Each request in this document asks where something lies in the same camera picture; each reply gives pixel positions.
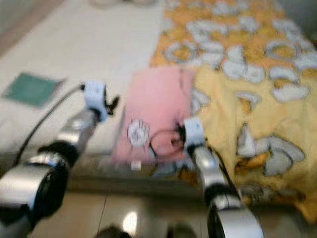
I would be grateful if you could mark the grey quilted mattress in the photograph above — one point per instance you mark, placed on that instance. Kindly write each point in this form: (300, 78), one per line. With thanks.
(89, 173)

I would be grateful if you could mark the white quilted mattress pad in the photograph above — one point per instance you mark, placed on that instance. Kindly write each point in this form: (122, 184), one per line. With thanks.
(79, 44)

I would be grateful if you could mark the pink embroidered pillow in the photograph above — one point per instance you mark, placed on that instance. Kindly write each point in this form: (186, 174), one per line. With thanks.
(153, 99)

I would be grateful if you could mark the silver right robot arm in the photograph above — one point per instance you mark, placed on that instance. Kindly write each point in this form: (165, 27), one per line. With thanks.
(208, 168)

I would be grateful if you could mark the thick teal paperback book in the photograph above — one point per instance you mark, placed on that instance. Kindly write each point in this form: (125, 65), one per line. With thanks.
(32, 89)

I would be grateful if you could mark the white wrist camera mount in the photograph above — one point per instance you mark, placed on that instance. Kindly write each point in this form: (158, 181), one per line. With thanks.
(94, 94)
(193, 130)

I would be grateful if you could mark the yellow cartoon print duvet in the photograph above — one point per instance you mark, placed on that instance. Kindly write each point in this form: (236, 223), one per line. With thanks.
(237, 114)

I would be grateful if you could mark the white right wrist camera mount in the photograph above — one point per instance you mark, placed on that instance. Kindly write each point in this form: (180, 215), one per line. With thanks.
(193, 130)

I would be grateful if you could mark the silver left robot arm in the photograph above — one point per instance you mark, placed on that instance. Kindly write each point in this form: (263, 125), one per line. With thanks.
(29, 188)

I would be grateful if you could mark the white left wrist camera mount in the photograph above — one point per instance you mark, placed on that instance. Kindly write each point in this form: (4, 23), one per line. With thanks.
(94, 94)

